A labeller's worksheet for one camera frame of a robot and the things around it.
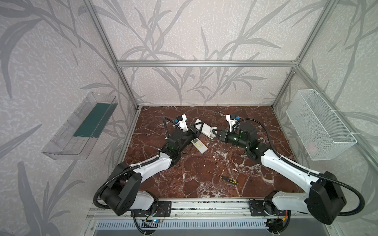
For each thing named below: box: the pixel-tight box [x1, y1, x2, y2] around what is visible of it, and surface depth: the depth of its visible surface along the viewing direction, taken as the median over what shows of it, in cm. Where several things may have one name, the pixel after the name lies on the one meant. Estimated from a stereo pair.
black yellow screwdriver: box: [207, 170, 239, 186], surface depth 83 cm
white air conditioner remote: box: [190, 137, 209, 154], surface depth 98 cm
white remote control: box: [194, 118, 218, 140], surface depth 79 cm
